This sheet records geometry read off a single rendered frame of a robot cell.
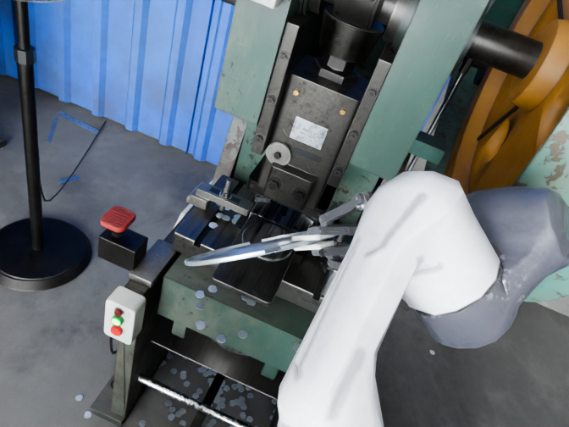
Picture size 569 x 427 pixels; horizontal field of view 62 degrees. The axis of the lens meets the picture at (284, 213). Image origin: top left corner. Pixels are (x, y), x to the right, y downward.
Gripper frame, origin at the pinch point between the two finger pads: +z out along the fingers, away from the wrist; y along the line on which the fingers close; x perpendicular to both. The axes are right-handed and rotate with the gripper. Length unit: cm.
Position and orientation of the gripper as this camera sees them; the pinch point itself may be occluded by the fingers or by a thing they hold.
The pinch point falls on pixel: (312, 241)
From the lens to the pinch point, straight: 76.1
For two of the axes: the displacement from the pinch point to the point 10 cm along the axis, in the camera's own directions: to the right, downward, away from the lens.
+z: -5.8, 0.8, 8.1
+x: -7.9, 1.7, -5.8
